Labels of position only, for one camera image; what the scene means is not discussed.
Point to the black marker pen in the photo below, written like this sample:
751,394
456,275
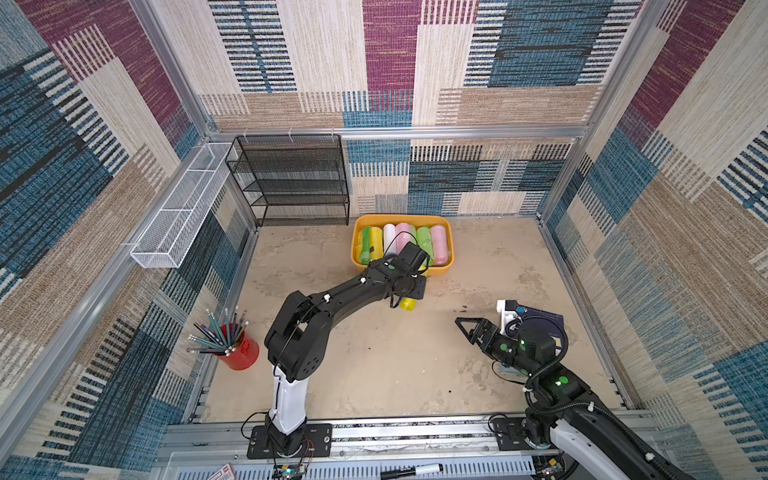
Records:
428,469

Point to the light green roll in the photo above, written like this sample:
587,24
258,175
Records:
424,239

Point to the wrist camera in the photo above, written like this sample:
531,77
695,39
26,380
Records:
413,258
511,315

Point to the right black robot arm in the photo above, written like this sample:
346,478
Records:
562,410

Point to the yellow plastic storage box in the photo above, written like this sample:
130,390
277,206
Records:
380,220

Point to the dark blue notebook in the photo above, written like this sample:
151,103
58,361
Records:
553,323

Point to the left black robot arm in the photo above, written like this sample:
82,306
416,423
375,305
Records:
297,340

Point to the white wire wall basket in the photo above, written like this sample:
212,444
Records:
168,238

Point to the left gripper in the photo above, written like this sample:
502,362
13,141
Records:
422,283

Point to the white roll blue end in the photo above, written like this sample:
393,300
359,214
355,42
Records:
389,242

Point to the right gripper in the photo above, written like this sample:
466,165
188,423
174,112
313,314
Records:
487,336

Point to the red pencil cup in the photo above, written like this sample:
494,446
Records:
225,337

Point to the small yellow roll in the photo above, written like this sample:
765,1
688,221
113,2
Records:
376,248

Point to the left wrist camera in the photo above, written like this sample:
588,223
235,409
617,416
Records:
413,258

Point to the black mesh shelf rack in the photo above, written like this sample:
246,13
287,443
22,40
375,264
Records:
292,180

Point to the dark green roll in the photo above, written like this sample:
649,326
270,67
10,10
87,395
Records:
364,246

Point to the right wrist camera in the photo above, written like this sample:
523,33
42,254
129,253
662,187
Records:
511,315

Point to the pink roll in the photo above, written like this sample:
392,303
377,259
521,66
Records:
404,234
439,244

